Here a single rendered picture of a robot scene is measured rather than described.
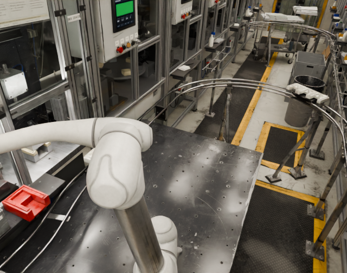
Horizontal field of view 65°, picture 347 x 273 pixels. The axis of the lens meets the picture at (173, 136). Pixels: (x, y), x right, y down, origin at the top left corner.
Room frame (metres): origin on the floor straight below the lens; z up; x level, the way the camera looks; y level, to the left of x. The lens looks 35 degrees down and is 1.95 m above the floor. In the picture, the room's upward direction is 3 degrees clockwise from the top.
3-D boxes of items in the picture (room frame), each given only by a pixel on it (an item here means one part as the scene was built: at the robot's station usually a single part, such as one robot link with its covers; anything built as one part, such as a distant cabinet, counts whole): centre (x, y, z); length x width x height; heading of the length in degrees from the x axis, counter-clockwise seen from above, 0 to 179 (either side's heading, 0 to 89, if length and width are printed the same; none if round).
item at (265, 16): (6.14, -2.09, 0.48); 0.88 x 0.56 x 0.96; 86
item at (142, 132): (0.73, 0.16, 1.44); 0.18 x 0.14 x 0.13; 92
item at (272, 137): (2.77, -1.33, 0.01); 1.00 x 0.55 x 0.01; 158
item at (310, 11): (7.17, -2.95, 0.48); 0.84 x 0.58 x 0.97; 166
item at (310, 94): (2.45, -1.25, 0.84); 0.37 x 0.14 x 0.10; 36
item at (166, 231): (0.77, 0.03, 0.85); 0.18 x 0.16 x 0.22; 2
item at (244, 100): (5.34, -1.55, 0.01); 5.85 x 0.59 x 0.01; 158
